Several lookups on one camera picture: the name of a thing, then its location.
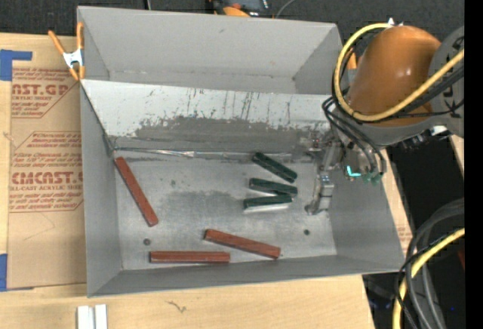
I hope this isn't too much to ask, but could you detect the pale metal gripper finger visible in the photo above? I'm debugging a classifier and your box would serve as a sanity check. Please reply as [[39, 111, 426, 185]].
[[304, 171, 334, 216], [315, 186, 336, 214]]

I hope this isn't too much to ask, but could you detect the dark green flat block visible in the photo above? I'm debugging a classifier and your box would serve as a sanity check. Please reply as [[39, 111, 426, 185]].
[[242, 194, 294, 215], [248, 177, 299, 198], [251, 152, 299, 184]]

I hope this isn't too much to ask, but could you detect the red-brown flat block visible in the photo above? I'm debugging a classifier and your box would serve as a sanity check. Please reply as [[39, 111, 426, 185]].
[[203, 228, 282, 260], [113, 156, 160, 228], [148, 250, 232, 265]]

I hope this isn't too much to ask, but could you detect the grey metal bin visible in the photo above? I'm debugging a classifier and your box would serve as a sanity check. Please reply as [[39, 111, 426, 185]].
[[76, 5, 407, 298]]

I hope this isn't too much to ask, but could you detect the brown cardboard board red print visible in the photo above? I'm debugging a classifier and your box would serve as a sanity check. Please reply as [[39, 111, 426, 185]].
[[0, 32, 414, 293]]

